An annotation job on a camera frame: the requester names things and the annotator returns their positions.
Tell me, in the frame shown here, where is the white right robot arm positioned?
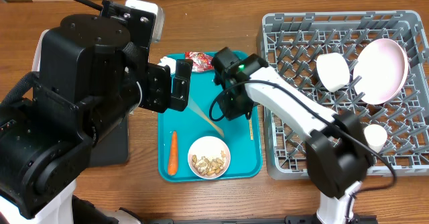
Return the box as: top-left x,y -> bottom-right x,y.
211,48 -> 397,223

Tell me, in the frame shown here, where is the pink bowl with food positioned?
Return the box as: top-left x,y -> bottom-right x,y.
188,136 -> 231,180

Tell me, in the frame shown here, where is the white bowl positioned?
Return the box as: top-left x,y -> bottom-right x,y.
316,52 -> 350,92

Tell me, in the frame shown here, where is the clear plastic bin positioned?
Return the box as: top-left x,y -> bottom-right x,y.
32,30 -> 48,72

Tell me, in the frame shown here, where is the orange carrot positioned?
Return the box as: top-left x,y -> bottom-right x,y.
168,131 -> 178,176

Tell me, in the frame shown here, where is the large white plate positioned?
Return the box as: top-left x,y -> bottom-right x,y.
353,38 -> 409,105

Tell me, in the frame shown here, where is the grey dishwasher rack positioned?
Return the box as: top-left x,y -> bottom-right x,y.
257,10 -> 428,176

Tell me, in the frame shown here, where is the wooden chopstick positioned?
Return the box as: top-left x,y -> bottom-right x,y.
248,119 -> 254,141
188,97 -> 225,137

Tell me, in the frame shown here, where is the pale green cup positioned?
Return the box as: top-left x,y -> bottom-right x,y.
363,124 -> 387,153

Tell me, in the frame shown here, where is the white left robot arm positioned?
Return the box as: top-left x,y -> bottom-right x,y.
1,0 -> 192,223

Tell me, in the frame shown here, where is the red snack wrapper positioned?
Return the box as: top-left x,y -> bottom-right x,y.
185,52 -> 214,72

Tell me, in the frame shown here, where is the crumpled white tissue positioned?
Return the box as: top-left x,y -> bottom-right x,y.
158,56 -> 176,74

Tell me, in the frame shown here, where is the black tray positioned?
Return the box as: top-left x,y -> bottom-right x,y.
89,117 -> 129,168

